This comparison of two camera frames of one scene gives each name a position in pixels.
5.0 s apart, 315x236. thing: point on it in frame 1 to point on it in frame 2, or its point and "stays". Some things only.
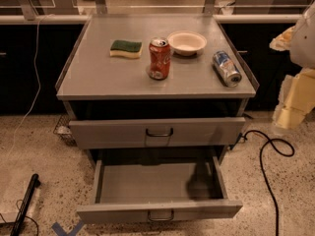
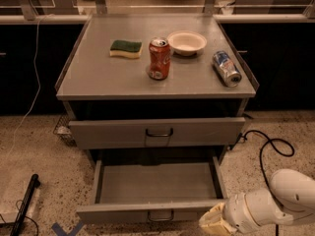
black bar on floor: [16, 226] stays
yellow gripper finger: [283, 41] to [242, 211]
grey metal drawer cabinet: [156, 88] stays
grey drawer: [155, 190] stays
